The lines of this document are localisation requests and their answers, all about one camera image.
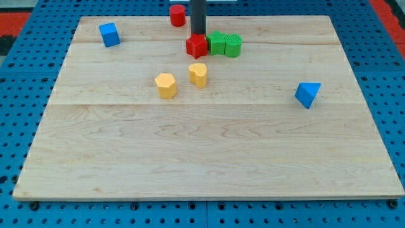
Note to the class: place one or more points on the red star block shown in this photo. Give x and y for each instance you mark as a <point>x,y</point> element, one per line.
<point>197,45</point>

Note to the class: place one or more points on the green star block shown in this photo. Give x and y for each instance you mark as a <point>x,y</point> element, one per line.
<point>216,43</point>

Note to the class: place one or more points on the yellow heart block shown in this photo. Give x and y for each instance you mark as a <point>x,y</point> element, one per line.
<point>198,74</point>

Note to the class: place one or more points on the yellow hexagon block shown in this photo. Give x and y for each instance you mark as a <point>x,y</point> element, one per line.
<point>166,84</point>

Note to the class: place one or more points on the light wooden board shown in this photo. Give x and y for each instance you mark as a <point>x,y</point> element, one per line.
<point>106,135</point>

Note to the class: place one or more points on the green ridged cylinder block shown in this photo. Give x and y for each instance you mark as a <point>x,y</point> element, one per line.
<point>233,44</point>

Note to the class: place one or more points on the red cylinder block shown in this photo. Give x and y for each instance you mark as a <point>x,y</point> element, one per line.
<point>177,15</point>

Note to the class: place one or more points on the blue triangular prism block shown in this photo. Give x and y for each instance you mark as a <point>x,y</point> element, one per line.
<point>306,93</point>

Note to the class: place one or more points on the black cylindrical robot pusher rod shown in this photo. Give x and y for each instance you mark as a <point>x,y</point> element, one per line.
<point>198,16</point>

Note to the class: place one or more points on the blue cube block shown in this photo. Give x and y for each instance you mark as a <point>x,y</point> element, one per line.
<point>109,34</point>

